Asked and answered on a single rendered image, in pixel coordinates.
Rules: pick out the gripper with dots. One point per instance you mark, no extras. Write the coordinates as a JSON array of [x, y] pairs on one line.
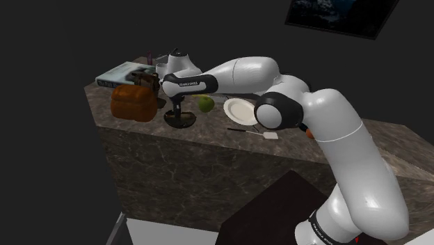
[[178, 102]]

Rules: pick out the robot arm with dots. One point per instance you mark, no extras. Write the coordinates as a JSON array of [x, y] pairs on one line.
[[352, 176]]

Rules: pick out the black bowl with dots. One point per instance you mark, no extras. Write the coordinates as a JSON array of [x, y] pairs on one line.
[[184, 120]]

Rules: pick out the green apple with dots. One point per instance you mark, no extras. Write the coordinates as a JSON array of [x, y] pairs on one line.
[[206, 104]]

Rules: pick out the white cup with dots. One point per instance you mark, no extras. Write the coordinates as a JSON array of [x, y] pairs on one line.
[[161, 70]]

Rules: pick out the dark brown boxy object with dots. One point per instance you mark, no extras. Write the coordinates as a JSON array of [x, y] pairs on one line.
[[146, 80]]

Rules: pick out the orange-brown bread loaf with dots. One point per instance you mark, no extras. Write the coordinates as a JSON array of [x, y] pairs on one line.
[[134, 103]]

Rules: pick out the dark red small bottle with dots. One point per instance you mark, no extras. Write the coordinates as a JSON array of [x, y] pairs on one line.
[[149, 58]]

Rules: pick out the white plate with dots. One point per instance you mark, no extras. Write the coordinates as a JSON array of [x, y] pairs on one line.
[[240, 111]]

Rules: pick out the pale blue-green book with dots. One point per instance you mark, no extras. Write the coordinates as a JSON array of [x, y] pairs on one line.
[[117, 75]]

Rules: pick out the brown marble kitchen island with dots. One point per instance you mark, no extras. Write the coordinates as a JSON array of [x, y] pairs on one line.
[[169, 169]]

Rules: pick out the small orange object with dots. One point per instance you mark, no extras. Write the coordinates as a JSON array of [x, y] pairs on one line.
[[310, 134]]

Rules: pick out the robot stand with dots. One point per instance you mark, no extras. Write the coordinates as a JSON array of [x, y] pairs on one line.
[[271, 210]]

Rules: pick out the dark framed wall picture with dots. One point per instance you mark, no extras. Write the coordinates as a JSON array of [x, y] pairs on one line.
[[339, 15]]

